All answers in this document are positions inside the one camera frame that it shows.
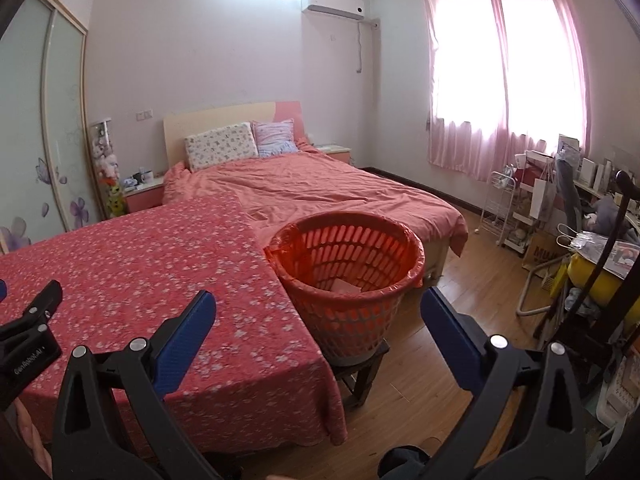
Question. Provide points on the white wall socket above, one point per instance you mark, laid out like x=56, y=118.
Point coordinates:
x=144, y=114

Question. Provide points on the person's jeans leg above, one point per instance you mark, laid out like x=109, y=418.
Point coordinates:
x=405, y=462

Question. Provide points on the yellow green plush toy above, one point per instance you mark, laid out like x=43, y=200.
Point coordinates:
x=115, y=201

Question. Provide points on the pink striped pillow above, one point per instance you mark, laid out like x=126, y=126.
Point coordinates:
x=275, y=137

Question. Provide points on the brown cardboard box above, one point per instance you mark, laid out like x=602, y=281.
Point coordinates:
x=540, y=252

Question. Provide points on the dark wooden chair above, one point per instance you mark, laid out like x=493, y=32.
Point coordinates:
x=617, y=220

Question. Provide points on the white plastic crate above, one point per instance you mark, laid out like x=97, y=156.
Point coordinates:
x=617, y=385

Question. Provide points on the cluttered white desk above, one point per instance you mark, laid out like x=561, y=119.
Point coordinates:
x=592, y=190

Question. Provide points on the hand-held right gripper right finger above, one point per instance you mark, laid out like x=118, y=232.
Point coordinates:
x=450, y=340

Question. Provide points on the bed with salmon cover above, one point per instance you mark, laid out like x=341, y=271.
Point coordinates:
x=325, y=185

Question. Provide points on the wardrobe with flower doors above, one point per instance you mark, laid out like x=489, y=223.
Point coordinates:
x=60, y=135

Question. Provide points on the white air conditioner pipe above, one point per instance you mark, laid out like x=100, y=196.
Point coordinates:
x=358, y=47

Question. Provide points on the white tube frame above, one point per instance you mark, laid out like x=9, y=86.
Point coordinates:
x=522, y=295

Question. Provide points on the hanging plush toy rack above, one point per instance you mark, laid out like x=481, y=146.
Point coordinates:
x=105, y=152

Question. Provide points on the person's left hand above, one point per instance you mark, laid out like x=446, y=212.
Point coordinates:
x=30, y=430

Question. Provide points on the pink curtain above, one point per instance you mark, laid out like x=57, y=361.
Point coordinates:
x=550, y=70
x=465, y=145

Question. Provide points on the white paper bag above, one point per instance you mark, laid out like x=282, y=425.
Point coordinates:
x=542, y=197

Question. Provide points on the pink white nightstand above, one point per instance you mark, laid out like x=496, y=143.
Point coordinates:
x=332, y=152
x=145, y=197

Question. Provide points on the red floral tablecloth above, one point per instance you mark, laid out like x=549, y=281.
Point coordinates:
x=150, y=260

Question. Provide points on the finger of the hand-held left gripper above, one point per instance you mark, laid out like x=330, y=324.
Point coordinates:
x=2, y=290
x=37, y=307

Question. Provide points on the white air conditioner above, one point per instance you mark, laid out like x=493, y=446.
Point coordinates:
x=332, y=4

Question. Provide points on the yellow plastic basin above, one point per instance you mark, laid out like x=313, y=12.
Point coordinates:
x=585, y=275

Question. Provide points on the white shelf cart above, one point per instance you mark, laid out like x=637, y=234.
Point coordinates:
x=522, y=215

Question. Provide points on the grey office chair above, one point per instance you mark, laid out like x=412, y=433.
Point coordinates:
x=567, y=190

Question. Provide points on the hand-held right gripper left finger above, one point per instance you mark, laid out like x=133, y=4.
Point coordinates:
x=185, y=345

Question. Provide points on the orange plastic basket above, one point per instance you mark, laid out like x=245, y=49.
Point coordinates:
x=350, y=330

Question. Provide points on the dark wooden stool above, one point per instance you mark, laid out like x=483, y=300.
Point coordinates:
x=365, y=375

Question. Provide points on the white floral pillow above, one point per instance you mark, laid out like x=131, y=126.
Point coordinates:
x=220, y=146

